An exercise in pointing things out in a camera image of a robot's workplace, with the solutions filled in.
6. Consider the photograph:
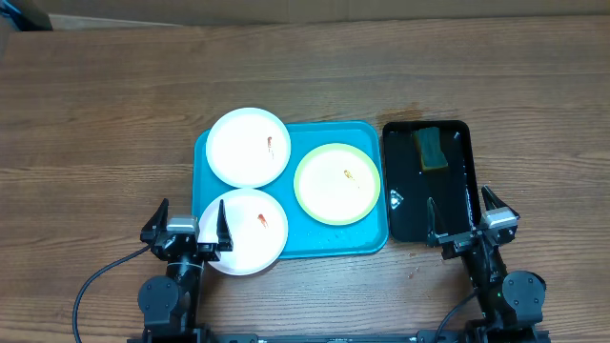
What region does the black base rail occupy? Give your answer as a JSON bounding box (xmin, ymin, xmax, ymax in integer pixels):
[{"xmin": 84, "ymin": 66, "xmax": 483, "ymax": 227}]
[{"xmin": 126, "ymin": 328, "xmax": 552, "ymax": 343}]

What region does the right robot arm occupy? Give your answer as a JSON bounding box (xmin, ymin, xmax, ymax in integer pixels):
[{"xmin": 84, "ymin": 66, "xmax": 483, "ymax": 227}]
[{"xmin": 427, "ymin": 186, "xmax": 550, "ymax": 342}]

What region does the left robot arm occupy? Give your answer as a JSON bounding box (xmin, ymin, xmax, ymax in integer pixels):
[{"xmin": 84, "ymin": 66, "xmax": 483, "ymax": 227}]
[{"xmin": 138, "ymin": 199, "xmax": 233, "ymax": 343}]

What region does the black water tray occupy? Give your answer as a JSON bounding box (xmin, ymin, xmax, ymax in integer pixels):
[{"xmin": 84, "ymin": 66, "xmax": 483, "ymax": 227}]
[{"xmin": 382, "ymin": 120, "xmax": 481, "ymax": 243}]

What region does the dark object top left corner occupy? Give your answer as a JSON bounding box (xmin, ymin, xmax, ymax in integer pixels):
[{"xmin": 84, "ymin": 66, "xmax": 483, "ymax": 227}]
[{"xmin": 1, "ymin": 0, "xmax": 53, "ymax": 31}]

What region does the white plate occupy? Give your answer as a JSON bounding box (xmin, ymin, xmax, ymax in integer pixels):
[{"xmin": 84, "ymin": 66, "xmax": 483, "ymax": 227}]
[
  {"xmin": 198, "ymin": 189, "xmax": 289, "ymax": 275},
  {"xmin": 205, "ymin": 108, "xmax": 292, "ymax": 188}
]

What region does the light green plate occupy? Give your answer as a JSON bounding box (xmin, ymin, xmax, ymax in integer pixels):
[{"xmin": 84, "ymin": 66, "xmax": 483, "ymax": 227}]
[{"xmin": 294, "ymin": 143, "xmax": 381, "ymax": 226}]

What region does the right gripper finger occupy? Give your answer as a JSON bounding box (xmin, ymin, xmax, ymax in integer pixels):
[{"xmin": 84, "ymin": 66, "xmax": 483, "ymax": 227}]
[
  {"xmin": 481, "ymin": 185, "xmax": 506, "ymax": 211},
  {"xmin": 427, "ymin": 197, "xmax": 447, "ymax": 237}
]

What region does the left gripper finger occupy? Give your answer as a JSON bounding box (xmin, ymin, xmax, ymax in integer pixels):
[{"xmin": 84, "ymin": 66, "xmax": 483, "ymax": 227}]
[
  {"xmin": 141, "ymin": 198, "xmax": 169, "ymax": 233},
  {"xmin": 216, "ymin": 199, "xmax": 234, "ymax": 252}
]

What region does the green yellow sponge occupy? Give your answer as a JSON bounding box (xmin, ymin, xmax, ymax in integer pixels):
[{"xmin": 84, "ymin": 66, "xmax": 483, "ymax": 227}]
[{"xmin": 414, "ymin": 127, "xmax": 448, "ymax": 172}]

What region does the teal plastic tray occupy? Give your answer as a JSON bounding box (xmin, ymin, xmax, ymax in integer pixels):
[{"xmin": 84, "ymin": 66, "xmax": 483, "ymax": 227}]
[{"xmin": 191, "ymin": 120, "xmax": 390, "ymax": 261}]

